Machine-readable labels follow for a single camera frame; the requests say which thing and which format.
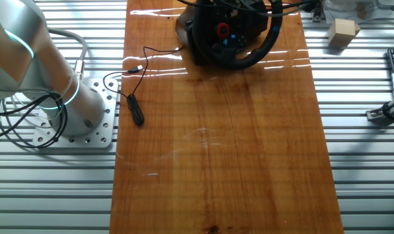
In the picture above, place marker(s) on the black racing steering wheel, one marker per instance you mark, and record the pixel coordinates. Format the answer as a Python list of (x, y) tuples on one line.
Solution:
[(249, 60)]

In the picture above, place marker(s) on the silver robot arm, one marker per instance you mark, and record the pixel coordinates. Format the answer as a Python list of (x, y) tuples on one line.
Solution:
[(21, 48)]

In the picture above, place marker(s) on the black wheel base housing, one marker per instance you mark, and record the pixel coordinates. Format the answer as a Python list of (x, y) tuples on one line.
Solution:
[(184, 29)]

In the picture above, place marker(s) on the long wooden board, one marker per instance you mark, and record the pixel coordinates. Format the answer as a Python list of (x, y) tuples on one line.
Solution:
[(216, 146)]

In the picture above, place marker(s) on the silver robot mounting plate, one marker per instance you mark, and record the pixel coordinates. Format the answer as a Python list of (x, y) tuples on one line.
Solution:
[(109, 107)]

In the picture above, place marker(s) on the wooden cube block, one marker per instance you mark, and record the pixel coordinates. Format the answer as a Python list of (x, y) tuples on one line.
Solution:
[(341, 32)]

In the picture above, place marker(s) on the white crumpled cloth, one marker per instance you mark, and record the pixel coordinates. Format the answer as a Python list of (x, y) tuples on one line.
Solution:
[(346, 9)]

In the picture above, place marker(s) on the small silver camera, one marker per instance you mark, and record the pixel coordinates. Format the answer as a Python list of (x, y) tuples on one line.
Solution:
[(393, 110)]

